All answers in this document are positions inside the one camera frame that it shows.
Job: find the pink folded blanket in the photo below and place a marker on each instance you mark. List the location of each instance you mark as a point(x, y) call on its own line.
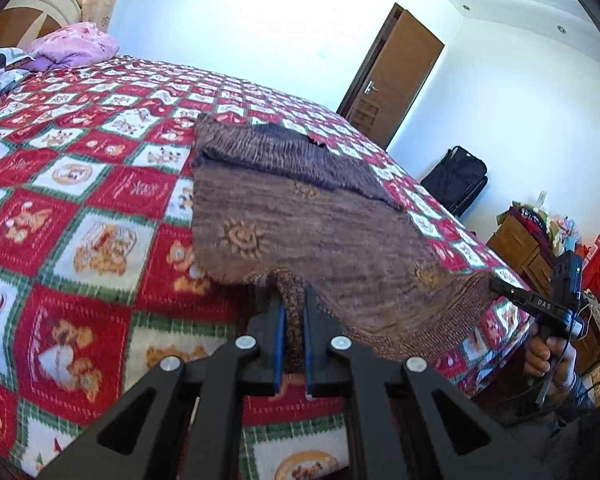
point(75, 47)

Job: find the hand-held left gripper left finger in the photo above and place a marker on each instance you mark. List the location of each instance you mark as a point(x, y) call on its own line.
point(278, 355)

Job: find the red checkered printed bedspread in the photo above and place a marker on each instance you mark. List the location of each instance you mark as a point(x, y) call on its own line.
point(80, 210)

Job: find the brown wooden door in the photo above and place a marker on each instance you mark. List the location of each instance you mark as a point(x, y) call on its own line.
point(400, 75)

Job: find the person's right hand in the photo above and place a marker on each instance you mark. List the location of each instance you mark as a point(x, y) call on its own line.
point(540, 360)

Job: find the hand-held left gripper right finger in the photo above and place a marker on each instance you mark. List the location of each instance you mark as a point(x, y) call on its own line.
point(307, 350)

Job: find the person's right forearm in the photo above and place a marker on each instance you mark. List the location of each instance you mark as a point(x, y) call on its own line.
point(580, 440)

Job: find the cream and wood headboard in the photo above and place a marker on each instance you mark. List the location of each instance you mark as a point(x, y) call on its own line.
point(30, 10)

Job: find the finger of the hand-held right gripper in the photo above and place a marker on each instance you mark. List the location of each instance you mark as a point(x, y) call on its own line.
point(512, 294)

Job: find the wooden dresser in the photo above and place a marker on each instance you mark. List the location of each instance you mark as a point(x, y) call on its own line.
point(520, 247)

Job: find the brown knit sweater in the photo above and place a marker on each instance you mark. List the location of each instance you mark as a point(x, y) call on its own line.
point(330, 230)

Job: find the black folded stroller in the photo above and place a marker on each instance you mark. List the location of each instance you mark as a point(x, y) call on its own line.
point(455, 180)

